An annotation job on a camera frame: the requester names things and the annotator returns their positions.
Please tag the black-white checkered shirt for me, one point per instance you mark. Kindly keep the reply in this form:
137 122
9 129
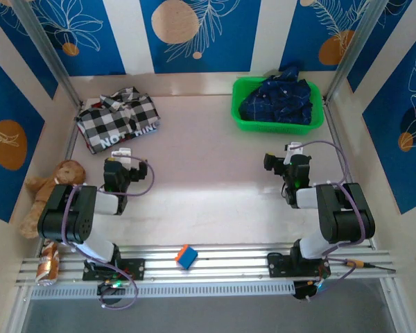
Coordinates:
108 141

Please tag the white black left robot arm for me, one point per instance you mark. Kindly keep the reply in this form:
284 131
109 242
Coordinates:
105 203

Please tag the orange snack packet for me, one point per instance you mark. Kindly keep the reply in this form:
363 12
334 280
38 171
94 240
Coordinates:
46 267

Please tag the black white checkered shirt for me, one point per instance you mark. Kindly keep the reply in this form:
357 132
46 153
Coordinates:
111 118

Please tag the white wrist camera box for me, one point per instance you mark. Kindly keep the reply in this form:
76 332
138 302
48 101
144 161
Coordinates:
123 152
293 149

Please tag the aluminium frame post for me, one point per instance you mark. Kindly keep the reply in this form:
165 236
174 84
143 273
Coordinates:
44 45
357 45

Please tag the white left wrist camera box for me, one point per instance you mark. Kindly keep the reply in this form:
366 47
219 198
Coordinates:
123 152

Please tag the brown teddy bear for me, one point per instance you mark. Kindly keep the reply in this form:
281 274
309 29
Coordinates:
69 171

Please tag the aluminium mounting rail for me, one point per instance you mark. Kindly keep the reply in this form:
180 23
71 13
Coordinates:
229 260

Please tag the orange blue block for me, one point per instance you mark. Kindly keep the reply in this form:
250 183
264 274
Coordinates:
189 258

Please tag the black electronics board with LED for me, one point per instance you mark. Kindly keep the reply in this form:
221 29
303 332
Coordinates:
303 291
105 288

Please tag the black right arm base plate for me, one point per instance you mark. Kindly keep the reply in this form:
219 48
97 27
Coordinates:
279 265

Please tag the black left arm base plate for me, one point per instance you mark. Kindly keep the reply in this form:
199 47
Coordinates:
135 268

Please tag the blue plaid long sleeve shirt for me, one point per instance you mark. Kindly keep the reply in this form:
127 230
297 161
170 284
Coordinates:
277 100

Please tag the green plastic basket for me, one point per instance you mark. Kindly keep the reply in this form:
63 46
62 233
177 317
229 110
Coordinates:
274 127

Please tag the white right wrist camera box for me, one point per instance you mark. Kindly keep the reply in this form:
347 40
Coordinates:
293 149

